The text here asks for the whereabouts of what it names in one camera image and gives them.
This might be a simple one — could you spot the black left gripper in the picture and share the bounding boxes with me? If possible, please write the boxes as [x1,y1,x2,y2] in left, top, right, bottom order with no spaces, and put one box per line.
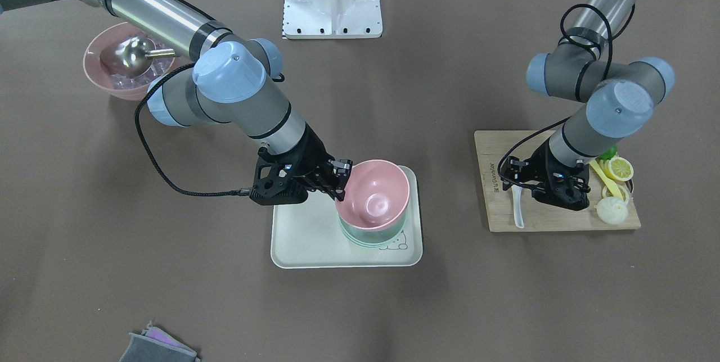
[497,141,591,211]

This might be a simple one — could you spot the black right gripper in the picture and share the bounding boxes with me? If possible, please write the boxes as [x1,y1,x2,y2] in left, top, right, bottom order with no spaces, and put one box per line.
[250,125,353,206]

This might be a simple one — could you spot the small pink bowl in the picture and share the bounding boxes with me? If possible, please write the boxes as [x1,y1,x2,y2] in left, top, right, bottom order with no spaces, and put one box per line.
[335,159,411,232]

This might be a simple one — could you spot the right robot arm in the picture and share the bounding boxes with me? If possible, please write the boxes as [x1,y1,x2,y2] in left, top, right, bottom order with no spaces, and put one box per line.
[1,0,353,205]

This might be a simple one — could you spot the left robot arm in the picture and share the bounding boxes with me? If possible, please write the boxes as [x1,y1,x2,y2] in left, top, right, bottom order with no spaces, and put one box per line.
[497,0,676,211]

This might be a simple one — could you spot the large pink bowl with ice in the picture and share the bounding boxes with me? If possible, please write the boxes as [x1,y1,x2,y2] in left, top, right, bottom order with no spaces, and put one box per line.
[83,22,181,101]

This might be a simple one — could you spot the white steamed bun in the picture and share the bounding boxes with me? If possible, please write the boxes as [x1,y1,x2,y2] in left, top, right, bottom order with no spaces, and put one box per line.
[596,197,628,225]

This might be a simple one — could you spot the lemon slice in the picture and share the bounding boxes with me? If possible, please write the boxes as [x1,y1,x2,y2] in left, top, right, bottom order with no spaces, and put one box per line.
[601,155,635,182]

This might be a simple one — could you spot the cream serving tray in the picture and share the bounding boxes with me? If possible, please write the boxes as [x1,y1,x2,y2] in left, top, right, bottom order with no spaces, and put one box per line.
[270,166,424,268]

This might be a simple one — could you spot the green stacked bowls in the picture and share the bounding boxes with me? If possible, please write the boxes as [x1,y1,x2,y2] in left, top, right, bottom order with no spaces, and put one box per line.
[339,216,407,248]

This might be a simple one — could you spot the wooden cutting board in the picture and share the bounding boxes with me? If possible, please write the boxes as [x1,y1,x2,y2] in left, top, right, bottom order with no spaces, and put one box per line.
[474,130,641,232]

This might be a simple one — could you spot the metal scoop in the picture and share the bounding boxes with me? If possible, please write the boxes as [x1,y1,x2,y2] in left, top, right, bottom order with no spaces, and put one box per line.
[100,36,179,78]

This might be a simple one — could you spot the grey folded cloth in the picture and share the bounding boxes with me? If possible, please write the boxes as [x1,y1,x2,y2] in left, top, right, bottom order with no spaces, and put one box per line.
[120,323,201,361]

